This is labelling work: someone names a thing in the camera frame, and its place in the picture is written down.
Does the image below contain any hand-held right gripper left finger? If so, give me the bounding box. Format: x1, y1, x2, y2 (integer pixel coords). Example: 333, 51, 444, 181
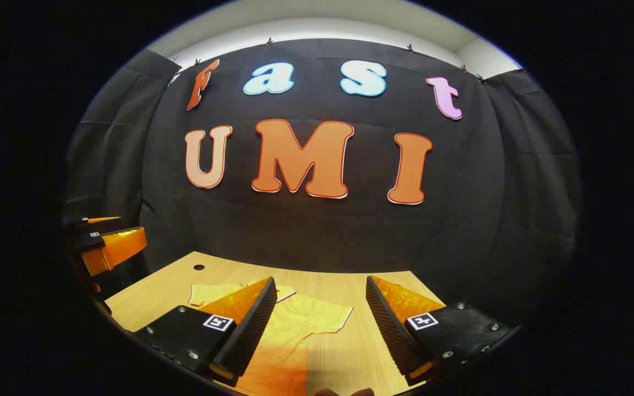
133, 277, 278, 387

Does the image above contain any orange T-shirt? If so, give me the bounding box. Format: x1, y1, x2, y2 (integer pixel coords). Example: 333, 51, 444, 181
188, 280, 354, 396

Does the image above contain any black backdrop cloth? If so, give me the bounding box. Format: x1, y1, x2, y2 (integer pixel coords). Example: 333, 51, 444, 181
63, 37, 579, 331

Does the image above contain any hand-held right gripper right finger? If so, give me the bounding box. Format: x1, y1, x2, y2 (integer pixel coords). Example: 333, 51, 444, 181
365, 275, 516, 387

